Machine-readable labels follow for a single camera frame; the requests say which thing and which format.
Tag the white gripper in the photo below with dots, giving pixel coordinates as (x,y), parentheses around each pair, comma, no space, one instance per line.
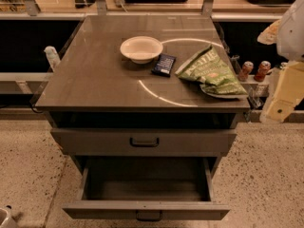
(292,35)

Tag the white plastic bottle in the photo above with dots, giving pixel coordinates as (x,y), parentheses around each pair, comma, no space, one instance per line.
(52,56)

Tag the green chip bag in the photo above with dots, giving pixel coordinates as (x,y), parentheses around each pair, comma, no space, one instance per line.
(215,77)

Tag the white bowl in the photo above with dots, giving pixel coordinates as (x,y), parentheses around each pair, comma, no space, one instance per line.
(141,49)

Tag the grey drawer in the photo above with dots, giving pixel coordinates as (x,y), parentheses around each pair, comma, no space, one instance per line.
(146,189)
(145,142)

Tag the white object floor corner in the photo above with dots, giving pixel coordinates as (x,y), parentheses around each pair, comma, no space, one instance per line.
(6,219)

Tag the grey top drawer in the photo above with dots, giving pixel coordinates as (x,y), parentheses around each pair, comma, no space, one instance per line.
(145,142)

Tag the dark blue snack bar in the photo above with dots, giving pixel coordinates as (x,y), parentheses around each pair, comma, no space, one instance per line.
(164,65)

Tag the grey drawer cabinet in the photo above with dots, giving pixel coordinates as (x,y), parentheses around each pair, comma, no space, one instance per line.
(96,87)

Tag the red soda can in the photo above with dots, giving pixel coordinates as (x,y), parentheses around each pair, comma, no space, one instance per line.
(246,69)

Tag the clear plastic holder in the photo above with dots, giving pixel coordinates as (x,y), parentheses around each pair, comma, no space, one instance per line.
(254,99)

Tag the orange soda can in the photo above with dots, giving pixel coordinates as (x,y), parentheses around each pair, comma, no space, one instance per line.
(262,70)

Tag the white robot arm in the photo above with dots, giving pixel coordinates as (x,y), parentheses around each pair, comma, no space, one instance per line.
(290,33)

